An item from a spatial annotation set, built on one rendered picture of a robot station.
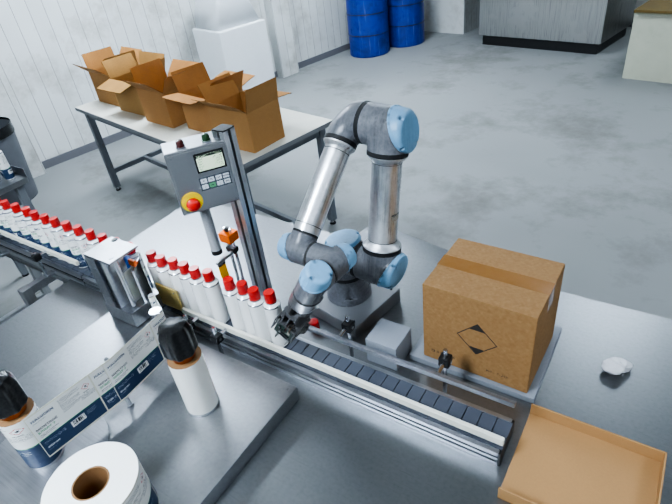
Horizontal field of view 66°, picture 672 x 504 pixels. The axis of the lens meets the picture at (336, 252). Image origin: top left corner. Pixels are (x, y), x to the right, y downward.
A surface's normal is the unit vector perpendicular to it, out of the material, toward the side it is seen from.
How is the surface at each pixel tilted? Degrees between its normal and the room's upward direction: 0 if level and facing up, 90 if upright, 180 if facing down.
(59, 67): 90
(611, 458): 0
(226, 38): 90
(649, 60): 90
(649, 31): 90
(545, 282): 0
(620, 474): 0
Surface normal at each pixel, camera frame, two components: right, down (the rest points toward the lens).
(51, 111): 0.72, 0.33
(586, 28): -0.68, 0.48
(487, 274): -0.11, -0.81
